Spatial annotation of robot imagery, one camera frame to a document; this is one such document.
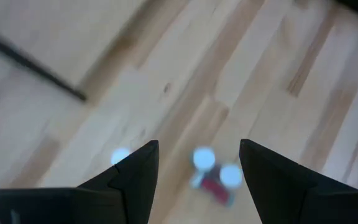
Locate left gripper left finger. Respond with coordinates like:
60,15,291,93
0,139,160,224

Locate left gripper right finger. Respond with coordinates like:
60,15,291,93
239,139,358,224

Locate black wire shelf frame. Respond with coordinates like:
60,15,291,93
0,24,88,102

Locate teal medicine bottle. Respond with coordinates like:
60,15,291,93
192,146,216,172

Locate teal bottle red pills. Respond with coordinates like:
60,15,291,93
190,172,236,208
219,164,244,189

